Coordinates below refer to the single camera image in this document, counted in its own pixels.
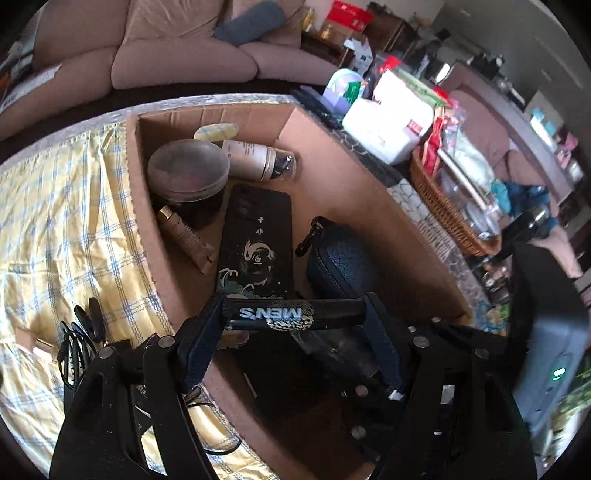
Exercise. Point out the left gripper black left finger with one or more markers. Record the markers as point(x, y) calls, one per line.
point(99, 437)

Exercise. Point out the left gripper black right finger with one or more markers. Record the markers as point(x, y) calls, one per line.
point(457, 417)

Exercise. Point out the black phone wave case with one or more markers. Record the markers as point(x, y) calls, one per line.
point(256, 258)

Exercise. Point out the black men's tube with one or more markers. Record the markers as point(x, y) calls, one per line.
point(292, 315)

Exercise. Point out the round dark lidded container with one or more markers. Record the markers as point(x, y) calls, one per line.
point(188, 170)

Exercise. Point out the tan cosmetic tube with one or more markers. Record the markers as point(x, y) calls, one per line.
point(202, 254)

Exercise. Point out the yellow plaid tablecloth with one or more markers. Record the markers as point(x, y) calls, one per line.
point(68, 233)

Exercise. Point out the dark blue zip case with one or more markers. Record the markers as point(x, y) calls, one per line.
point(340, 265)

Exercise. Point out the brown cardboard box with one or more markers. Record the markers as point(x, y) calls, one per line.
point(331, 181)

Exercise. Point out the wicker basket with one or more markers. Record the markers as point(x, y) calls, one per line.
point(447, 214)

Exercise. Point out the beige pump bottle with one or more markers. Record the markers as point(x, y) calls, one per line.
point(259, 163)

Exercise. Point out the pale yellow pouch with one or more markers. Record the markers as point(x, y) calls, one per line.
point(216, 132)

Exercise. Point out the white tissue pack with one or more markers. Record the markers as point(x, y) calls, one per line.
point(392, 123)

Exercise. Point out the white paper on sofa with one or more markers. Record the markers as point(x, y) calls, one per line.
point(27, 86)

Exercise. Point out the pink-brown sofa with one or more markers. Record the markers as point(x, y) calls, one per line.
point(122, 45)

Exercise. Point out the blue-grey cushion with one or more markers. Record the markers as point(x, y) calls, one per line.
point(252, 24)

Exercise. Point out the red box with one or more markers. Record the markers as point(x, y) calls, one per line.
point(350, 16)

